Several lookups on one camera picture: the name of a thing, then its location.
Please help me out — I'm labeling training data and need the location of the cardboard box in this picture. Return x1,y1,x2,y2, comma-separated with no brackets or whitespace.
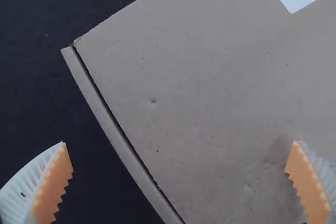
60,0,336,224

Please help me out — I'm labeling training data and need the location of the black mat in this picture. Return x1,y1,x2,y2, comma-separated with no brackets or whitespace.
0,0,186,224

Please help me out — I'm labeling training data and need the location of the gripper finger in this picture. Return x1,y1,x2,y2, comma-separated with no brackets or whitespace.
284,140,336,224
0,141,75,224

